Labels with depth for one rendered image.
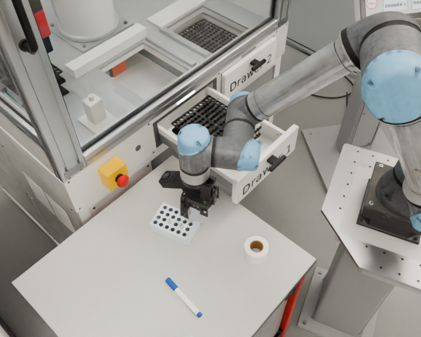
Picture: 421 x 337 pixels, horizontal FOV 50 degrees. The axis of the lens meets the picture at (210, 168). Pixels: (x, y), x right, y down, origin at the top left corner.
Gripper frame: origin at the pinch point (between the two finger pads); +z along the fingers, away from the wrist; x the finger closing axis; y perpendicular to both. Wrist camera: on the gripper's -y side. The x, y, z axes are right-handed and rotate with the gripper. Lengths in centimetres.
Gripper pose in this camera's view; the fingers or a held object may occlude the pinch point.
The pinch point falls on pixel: (191, 214)
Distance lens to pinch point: 131.2
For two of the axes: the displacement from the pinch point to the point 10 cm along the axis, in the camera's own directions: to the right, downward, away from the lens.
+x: 4.4, -7.0, 5.6
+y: 9.0, 3.4, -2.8
